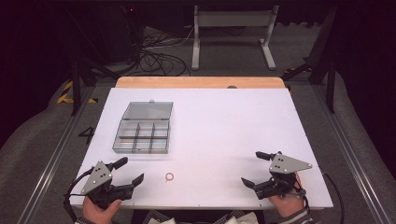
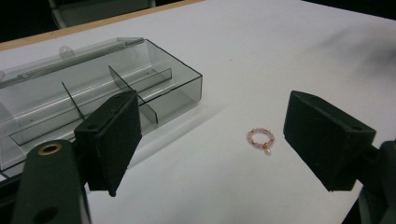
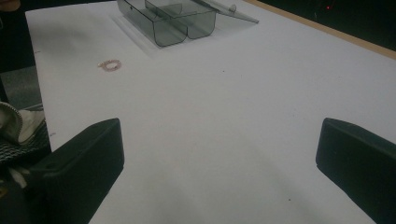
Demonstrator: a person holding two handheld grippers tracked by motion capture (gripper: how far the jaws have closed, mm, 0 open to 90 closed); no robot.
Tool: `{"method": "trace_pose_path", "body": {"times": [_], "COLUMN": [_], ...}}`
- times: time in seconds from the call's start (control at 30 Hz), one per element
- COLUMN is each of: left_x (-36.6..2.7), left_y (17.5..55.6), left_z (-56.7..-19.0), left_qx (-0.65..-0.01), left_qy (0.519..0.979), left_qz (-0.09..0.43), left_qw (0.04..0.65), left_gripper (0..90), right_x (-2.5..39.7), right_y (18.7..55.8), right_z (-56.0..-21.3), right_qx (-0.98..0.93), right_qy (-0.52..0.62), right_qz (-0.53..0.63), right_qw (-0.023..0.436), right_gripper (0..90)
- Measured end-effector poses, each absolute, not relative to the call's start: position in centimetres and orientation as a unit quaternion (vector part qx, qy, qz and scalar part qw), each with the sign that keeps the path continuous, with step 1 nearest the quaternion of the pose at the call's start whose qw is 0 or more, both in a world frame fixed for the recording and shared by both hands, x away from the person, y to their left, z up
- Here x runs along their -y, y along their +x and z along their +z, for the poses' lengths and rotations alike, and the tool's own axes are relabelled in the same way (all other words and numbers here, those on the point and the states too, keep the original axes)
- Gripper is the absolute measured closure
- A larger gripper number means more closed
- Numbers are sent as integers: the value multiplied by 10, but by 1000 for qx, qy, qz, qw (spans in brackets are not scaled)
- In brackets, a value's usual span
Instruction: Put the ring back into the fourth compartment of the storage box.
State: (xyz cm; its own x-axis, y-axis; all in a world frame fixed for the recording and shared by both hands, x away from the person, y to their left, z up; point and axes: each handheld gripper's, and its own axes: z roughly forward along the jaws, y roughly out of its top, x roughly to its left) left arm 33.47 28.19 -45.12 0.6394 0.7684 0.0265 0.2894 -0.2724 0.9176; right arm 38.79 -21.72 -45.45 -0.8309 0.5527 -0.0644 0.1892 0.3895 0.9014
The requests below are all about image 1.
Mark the white metal stand frame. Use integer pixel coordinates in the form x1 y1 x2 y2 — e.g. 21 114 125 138
191 5 280 72

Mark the yellow black floor tape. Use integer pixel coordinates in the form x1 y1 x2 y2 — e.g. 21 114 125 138
56 80 99 105

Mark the aluminium floor rail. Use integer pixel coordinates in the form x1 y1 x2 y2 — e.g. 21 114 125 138
312 84 393 224
16 86 96 224

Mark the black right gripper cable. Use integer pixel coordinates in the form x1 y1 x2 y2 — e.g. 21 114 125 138
321 172 346 224

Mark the black tripod stand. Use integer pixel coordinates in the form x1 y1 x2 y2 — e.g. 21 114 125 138
280 5 339 114
70 57 123 117

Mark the clear plastic compartment box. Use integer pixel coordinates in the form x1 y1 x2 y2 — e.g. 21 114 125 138
112 99 175 155

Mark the tangle of black floor cables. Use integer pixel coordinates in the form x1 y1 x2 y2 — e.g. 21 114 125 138
134 26 192 77

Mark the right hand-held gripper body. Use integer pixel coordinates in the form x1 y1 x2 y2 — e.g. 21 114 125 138
253 152 313 201

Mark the person's right hand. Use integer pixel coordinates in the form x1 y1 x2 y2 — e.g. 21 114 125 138
268 173 306 218

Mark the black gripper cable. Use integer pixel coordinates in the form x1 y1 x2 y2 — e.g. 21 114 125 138
63 167 95 224
321 172 346 224

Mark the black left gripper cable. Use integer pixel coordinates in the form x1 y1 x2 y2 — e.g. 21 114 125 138
63 167 95 224

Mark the person's left hand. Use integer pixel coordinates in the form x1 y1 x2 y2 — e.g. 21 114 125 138
81 195 123 224

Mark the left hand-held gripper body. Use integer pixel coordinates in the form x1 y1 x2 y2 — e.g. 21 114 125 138
80 160 135 210

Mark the white board sheet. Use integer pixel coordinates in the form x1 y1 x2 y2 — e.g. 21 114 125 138
69 87 334 211

